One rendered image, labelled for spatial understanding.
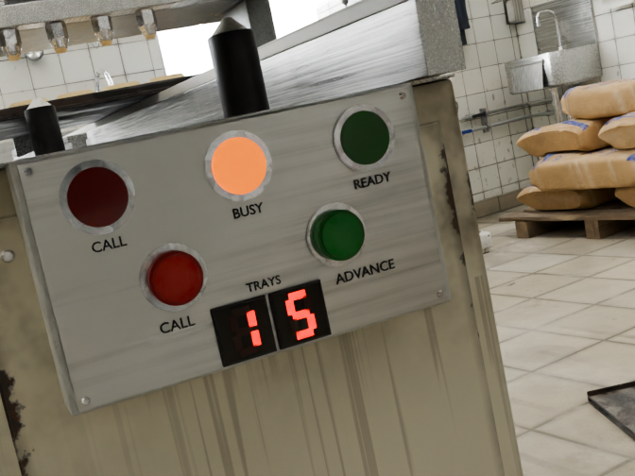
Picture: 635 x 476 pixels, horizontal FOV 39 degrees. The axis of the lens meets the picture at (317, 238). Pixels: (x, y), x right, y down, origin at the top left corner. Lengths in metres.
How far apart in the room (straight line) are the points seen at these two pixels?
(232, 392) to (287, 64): 0.32
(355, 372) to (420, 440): 0.07
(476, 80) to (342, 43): 5.04
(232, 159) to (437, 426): 0.23
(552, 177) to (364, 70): 3.81
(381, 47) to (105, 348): 0.27
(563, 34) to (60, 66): 2.93
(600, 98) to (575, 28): 1.20
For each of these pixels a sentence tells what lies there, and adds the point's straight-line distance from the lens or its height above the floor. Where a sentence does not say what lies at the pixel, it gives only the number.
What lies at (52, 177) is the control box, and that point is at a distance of 0.49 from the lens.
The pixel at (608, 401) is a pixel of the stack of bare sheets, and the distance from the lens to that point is 2.30.
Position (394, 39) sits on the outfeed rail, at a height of 0.87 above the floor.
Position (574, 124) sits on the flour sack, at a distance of 4.51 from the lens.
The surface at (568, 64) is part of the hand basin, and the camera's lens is 5.33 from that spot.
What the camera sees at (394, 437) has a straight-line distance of 0.60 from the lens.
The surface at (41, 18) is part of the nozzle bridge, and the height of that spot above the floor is 1.03.
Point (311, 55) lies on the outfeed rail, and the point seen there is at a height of 0.88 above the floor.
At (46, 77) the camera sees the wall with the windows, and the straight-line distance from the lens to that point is 4.45.
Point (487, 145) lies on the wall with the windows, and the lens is 5.70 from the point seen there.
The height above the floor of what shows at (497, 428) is 0.60.
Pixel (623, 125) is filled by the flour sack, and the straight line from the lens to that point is 4.21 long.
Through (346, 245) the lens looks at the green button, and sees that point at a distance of 0.52.
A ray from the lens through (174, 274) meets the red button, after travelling 0.49.
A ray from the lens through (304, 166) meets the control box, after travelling 0.52.
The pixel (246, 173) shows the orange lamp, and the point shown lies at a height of 0.81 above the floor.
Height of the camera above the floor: 0.83
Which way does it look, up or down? 8 degrees down
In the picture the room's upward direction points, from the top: 12 degrees counter-clockwise
